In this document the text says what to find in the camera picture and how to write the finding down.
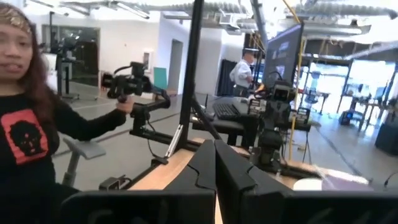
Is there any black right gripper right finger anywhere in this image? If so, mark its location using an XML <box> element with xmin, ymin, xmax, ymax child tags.
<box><xmin>214</xmin><ymin>139</ymin><xmax>295</xmax><ymax>224</ymax></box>

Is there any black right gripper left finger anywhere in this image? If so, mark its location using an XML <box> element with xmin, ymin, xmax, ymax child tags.
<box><xmin>164</xmin><ymin>139</ymin><xmax>218</xmax><ymax>191</ymax></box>

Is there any light blue round plate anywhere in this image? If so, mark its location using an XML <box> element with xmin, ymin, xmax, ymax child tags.
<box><xmin>292</xmin><ymin>174</ymin><xmax>374</xmax><ymax>192</ymax></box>

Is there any black desk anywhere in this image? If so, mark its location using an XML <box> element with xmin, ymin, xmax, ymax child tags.
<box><xmin>190</xmin><ymin>95</ymin><xmax>261</xmax><ymax>147</ymax></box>

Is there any person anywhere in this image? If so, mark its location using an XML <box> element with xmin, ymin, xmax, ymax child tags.
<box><xmin>229</xmin><ymin>49</ymin><xmax>256</xmax><ymax>98</ymax></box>
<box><xmin>0</xmin><ymin>1</ymin><xmax>135</xmax><ymax>224</ymax></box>

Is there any black keyboard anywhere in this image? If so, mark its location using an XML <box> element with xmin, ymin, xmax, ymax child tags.
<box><xmin>212</xmin><ymin>102</ymin><xmax>243</xmax><ymax>122</ymax></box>

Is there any black computer monitor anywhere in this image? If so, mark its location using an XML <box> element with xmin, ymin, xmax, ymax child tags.
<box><xmin>262</xmin><ymin>22</ymin><xmax>305</xmax><ymax>90</ymax></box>

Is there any teal board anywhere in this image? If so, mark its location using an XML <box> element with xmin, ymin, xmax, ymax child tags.
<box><xmin>153</xmin><ymin>66</ymin><xmax>169</xmax><ymax>91</ymax></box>

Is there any grey chair armrest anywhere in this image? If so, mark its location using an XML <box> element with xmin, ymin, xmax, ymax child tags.
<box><xmin>61</xmin><ymin>136</ymin><xmax>107</xmax><ymax>188</ymax></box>

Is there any black equipment stand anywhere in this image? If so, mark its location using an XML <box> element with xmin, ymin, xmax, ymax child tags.
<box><xmin>48</xmin><ymin>36</ymin><xmax>82</xmax><ymax>101</ymax></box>

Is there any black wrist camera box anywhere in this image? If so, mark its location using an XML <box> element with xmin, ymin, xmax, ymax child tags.
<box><xmin>272</xmin><ymin>81</ymin><xmax>292</xmax><ymax>102</ymax></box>

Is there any yellow cable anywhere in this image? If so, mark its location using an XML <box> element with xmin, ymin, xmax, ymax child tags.
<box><xmin>280</xmin><ymin>0</ymin><xmax>305</xmax><ymax>161</ymax></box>

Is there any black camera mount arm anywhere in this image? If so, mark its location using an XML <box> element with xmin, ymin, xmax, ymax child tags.
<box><xmin>128</xmin><ymin>88</ymin><xmax>201</xmax><ymax>151</ymax></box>

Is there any black teleoperation handle arm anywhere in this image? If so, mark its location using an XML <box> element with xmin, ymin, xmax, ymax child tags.
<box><xmin>98</xmin><ymin>0</ymin><xmax>219</xmax><ymax>192</ymax></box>

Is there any thin black cable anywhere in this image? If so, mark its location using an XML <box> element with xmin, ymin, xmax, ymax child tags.
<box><xmin>383</xmin><ymin>172</ymin><xmax>398</xmax><ymax>188</ymax></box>

